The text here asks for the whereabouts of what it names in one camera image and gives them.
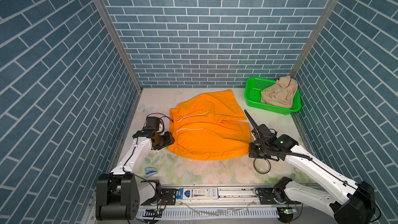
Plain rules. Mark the white slotted cable duct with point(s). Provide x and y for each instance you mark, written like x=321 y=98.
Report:
x=184 y=213

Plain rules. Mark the white blue paper box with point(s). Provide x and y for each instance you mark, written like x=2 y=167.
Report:
x=204 y=193

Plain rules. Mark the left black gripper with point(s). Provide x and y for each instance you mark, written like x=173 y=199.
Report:
x=169 y=140

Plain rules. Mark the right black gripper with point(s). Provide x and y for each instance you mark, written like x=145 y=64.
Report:
x=252 y=153

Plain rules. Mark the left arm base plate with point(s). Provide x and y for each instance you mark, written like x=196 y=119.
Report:
x=167 y=198

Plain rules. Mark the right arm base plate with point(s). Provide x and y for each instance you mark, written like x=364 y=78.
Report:
x=272 y=196

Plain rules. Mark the aluminium front rail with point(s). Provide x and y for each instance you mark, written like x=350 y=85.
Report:
x=239 y=196

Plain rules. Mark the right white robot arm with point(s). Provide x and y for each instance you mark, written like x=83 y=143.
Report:
x=344 y=199

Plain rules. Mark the orange shorts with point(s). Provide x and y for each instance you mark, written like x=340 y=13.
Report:
x=210 y=126

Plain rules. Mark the green plastic basket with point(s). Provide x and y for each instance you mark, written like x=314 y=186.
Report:
x=253 y=96

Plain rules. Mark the beige shorts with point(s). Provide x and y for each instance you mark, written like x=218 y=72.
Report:
x=281 y=94

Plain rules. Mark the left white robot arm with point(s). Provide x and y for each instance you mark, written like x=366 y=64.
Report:
x=120 y=193

